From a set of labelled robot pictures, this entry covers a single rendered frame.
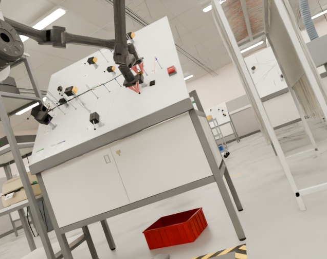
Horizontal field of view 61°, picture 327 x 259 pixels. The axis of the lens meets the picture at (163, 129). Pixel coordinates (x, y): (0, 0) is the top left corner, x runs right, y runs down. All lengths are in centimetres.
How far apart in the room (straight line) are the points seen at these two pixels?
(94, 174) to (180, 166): 57
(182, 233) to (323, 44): 268
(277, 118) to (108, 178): 305
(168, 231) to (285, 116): 282
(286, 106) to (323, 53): 98
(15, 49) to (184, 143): 102
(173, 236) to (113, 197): 51
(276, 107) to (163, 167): 291
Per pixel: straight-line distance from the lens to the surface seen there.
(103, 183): 185
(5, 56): 99
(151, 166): 171
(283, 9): 193
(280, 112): 435
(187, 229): 197
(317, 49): 373
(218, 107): 1109
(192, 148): 164
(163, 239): 210
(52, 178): 204
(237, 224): 171
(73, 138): 193
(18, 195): 223
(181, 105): 161
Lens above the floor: 62
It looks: 5 degrees up
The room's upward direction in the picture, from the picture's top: 21 degrees counter-clockwise
